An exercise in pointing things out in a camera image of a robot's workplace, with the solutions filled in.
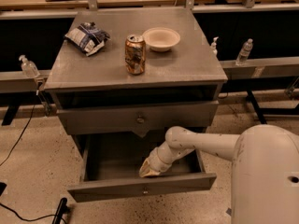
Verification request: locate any blue white chip bag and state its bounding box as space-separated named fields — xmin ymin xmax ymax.
xmin=64 ymin=22 xmax=110 ymax=56

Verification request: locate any grey top drawer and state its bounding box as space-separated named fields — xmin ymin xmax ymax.
xmin=58 ymin=101 xmax=219 ymax=137

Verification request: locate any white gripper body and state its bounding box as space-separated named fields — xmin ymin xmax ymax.
xmin=149 ymin=147 xmax=173 ymax=174

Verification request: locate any black stand foot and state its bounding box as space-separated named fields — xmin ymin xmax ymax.
xmin=51 ymin=197 xmax=70 ymax=224

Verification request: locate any black floor cable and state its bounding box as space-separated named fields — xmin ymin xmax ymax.
xmin=0 ymin=91 xmax=68 ymax=224

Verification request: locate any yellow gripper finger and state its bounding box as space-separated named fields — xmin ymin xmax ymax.
xmin=139 ymin=158 xmax=161 ymax=177

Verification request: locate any white bowl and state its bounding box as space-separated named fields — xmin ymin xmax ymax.
xmin=143 ymin=27 xmax=180 ymax=52

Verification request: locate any grey metal rail barrier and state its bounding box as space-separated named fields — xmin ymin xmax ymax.
xmin=0 ymin=57 xmax=299 ymax=93

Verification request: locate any left sanitizer pump bottle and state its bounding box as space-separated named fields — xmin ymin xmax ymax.
xmin=19 ymin=55 xmax=40 ymax=78

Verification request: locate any black table leg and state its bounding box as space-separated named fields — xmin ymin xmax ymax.
xmin=247 ymin=90 xmax=267 ymax=124

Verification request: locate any clear water bottle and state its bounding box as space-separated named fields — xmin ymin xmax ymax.
xmin=235 ymin=38 xmax=253 ymax=66

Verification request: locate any orange soda can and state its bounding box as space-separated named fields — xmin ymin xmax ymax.
xmin=125 ymin=35 xmax=146 ymax=75

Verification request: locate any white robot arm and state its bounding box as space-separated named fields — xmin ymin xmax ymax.
xmin=139 ymin=124 xmax=299 ymax=224

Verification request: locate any grey drawer cabinet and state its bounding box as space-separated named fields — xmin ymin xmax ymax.
xmin=45 ymin=7 xmax=227 ymax=150

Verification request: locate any small white pump bottle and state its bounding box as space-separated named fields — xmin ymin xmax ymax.
xmin=210 ymin=36 xmax=219 ymax=56

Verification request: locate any grey drawer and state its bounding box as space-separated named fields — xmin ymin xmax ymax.
xmin=68 ymin=131 xmax=216 ymax=203
xmin=58 ymin=101 xmax=219 ymax=137

